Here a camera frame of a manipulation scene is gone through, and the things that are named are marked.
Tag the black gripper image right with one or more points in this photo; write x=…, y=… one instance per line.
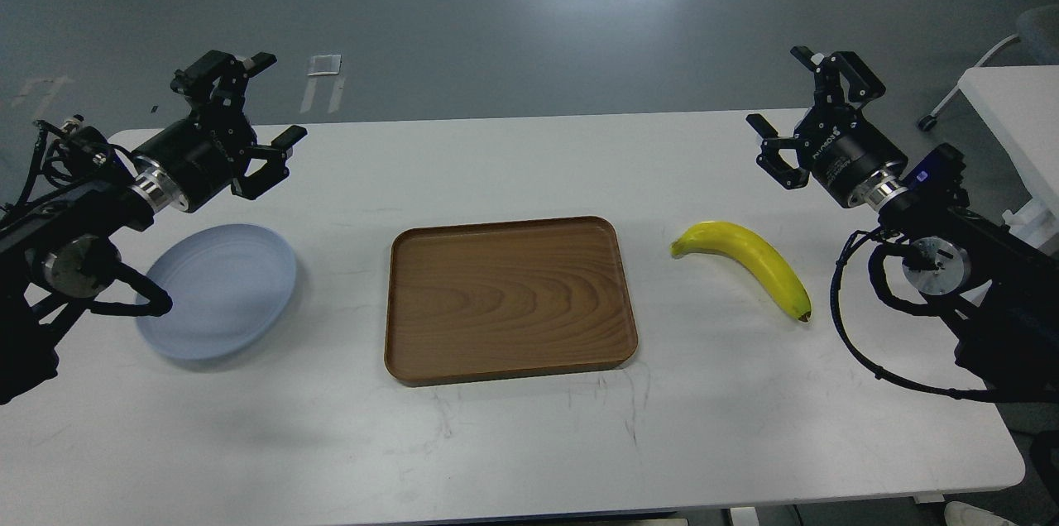
x=834, y=142

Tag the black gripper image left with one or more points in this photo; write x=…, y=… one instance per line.
x=202, y=159

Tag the light blue plate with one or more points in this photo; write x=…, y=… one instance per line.
x=228, y=284

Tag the yellow banana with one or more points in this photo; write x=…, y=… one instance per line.
x=756, y=255

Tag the brown wooden tray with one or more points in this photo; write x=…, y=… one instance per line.
x=507, y=300

